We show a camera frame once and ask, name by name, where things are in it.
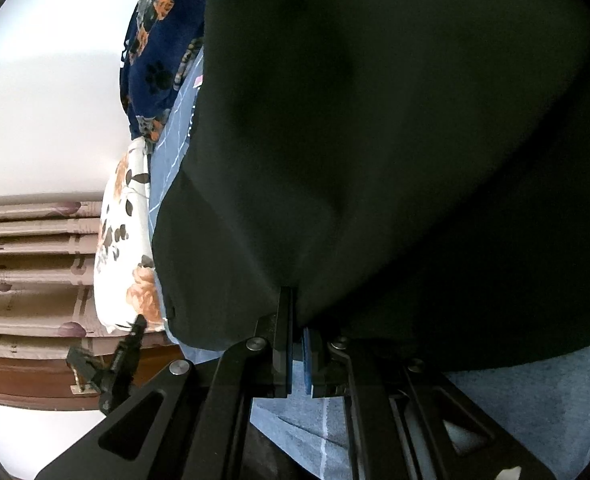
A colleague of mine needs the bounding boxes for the beige floral curtain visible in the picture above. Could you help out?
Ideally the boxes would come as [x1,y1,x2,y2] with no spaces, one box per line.
[0,202,169,360]

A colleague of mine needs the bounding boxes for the black pants with orange lining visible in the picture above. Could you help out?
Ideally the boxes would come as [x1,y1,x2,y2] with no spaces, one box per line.
[151,0,590,397]

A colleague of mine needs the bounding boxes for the white floral pillow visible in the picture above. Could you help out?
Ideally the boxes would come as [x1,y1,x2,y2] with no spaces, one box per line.
[93,138,164,333]

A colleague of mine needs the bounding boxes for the brown wooden headboard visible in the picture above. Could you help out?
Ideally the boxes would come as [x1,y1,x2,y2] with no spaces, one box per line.
[0,343,187,412]

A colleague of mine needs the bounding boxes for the navy dog-print fleece blanket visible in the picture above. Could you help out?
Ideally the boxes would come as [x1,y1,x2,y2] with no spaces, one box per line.
[119,0,206,143]

